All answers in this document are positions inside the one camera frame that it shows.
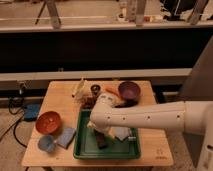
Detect green plastic tray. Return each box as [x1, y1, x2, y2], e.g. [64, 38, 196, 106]
[73, 110, 141, 159]

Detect blue plastic cup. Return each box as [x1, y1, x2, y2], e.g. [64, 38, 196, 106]
[38, 135, 55, 153]

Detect dark brown eraser block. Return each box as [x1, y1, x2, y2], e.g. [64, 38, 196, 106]
[94, 131, 107, 149]

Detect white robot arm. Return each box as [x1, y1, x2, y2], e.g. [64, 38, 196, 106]
[90, 93, 213, 171]

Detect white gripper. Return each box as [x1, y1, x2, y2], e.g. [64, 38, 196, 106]
[87, 121, 115, 139]

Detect black cables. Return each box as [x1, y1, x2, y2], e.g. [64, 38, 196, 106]
[0, 87, 28, 149]

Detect yellow banana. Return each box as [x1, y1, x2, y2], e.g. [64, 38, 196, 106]
[72, 78, 86, 99]

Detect purple bowl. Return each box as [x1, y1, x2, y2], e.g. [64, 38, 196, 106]
[118, 81, 141, 101]

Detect grey folded cloth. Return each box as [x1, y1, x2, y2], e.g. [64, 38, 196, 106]
[113, 127, 131, 141]

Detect blue sponge cloth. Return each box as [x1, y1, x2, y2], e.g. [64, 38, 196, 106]
[56, 127, 76, 149]

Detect orange carrot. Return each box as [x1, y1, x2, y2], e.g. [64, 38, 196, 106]
[105, 87, 120, 97]

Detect wooden table top board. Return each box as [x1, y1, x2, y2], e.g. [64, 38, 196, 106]
[22, 81, 173, 168]

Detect orange red bowl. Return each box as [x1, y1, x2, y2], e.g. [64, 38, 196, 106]
[35, 111, 62, 135]

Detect small silver green tool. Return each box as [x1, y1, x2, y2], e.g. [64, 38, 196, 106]
[127, 135, 137, 143]

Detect blue power box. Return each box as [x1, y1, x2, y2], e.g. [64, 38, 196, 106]
[24, 104, 41, 121]

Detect small dark metal cup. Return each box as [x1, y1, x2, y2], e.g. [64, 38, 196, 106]
[91, 84, 101, 96]

